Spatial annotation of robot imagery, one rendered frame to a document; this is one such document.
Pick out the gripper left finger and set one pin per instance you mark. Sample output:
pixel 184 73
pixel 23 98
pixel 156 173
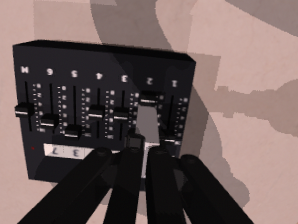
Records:
pixel 75 198

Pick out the black lighting desk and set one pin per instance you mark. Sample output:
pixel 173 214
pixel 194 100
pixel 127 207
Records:
pixel 90 92

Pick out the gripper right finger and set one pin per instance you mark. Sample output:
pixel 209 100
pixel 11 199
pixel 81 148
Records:
pixel 173 184

